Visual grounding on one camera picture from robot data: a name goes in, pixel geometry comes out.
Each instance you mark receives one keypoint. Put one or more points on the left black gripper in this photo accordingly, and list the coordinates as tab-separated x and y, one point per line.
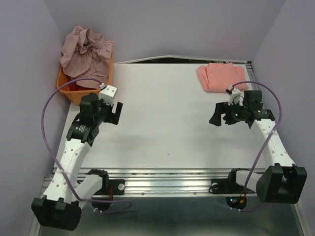
112	118

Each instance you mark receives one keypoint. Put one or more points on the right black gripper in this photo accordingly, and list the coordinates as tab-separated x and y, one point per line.
222	107

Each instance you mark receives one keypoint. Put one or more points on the dusty pink skirt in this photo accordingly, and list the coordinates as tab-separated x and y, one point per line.
87	55

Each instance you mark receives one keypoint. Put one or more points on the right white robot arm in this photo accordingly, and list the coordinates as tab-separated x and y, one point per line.
282	181

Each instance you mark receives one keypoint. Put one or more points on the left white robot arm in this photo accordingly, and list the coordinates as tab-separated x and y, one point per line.
61	204

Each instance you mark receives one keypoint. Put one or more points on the folded salmon pink skirt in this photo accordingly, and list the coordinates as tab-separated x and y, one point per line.
217	77

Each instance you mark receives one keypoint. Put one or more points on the orange plastic bin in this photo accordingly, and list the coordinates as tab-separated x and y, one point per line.
75	96

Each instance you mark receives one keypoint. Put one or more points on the red skirt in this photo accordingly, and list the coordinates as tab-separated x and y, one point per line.
76	87

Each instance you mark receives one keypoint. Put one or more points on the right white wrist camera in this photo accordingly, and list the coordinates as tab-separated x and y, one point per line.
234	95

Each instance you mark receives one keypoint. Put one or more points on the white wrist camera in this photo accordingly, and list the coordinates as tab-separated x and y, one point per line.
107	94
234	95

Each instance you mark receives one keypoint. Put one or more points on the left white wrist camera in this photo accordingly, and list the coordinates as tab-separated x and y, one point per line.
107	94

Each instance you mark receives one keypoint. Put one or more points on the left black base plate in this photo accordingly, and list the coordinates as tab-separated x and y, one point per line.
112	187

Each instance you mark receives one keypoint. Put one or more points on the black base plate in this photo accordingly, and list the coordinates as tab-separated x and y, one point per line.
225	186
112	187

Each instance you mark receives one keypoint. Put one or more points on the aluminium frame rail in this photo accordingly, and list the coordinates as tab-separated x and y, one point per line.
163	183

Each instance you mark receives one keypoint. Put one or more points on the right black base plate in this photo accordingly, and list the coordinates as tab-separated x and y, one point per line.
225	186

